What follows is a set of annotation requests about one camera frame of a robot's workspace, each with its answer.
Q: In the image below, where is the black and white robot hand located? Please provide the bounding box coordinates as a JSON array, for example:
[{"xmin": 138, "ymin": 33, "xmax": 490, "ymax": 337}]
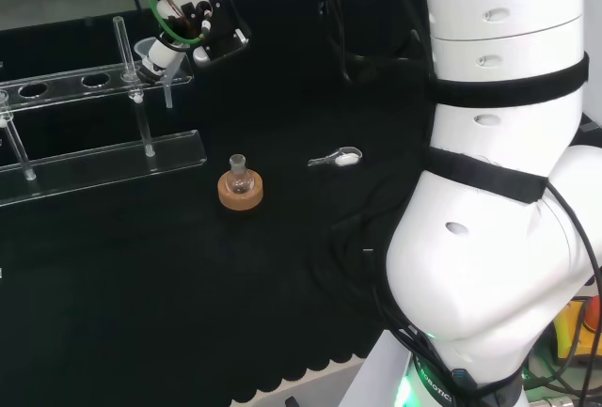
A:
[{"xmin": 134, "ymin": 0, "xmax": 252, "ymax": 85}]

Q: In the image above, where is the translucent plastic funnel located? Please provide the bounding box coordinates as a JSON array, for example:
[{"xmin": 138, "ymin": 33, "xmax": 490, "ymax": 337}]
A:
[{"xmin": 134, "ymin": 38, "xmax": 190, "ymax": 110}]

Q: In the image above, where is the clear acrylic funnel stand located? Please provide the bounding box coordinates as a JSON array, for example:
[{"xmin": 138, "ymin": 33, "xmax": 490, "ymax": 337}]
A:
[{"xmin": 0, "ymin": 16, "xmax": 208, "ymax": 209}]

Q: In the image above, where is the small round-bottom glass flask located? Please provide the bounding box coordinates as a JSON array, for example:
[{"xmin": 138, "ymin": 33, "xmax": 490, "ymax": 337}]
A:
[{"xmin": 225, "ymin": 153, "xmax": 255, "ymax": 195}]

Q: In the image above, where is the black bench cloth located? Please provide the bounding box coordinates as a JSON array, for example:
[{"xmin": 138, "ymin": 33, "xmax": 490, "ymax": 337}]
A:
[{"xmin": 0, "ymin": 0, "xmax": 441, "ymax": 403}]

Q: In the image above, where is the pale board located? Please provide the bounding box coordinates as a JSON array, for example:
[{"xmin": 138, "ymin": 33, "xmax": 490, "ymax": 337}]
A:
[{"xmin": 230, "ymin": 354, "xmax": 377, "ymax": 407}]

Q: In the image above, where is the yellow stop button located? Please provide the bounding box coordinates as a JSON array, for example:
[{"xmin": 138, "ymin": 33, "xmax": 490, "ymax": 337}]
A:
[{"xmin": 556, "ymin": 296, "xmax": 602, "ymax": 366}]

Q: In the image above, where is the cork ring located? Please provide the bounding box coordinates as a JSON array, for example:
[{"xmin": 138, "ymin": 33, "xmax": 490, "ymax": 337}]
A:
[{"xmin": 217, "ymin": 169, "xmax": 264, "ymax": 213}]

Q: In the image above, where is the black cable with plug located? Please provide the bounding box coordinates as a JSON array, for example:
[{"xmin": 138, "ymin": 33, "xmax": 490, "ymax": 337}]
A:
[{"xmin": 545, "ymin": 184, "xmax": 602, "ymax": 407}]

